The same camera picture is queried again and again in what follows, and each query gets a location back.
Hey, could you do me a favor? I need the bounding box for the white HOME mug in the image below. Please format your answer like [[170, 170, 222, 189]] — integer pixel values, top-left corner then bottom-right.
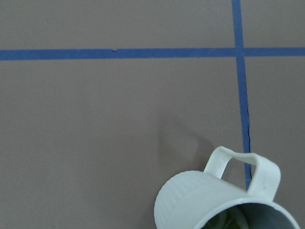
[[154, 146, 299, 229]]

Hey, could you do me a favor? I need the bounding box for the brown paper table cover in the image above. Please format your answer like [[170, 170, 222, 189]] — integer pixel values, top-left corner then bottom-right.
[[0, 0, 305, 229]]

